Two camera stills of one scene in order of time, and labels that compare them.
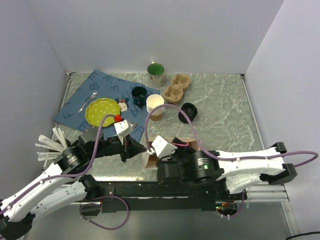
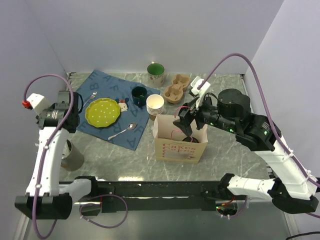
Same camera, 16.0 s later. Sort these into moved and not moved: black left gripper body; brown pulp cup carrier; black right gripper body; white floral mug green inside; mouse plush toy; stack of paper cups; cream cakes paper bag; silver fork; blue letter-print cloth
Moved: black right gripper body; black left gripper body; cream cakes paper bag
Not moved: silver fork; mouse plush toy; brown pulp cup carrier; blue letter-print cloth; stack of paper cups; white floral mug green inside
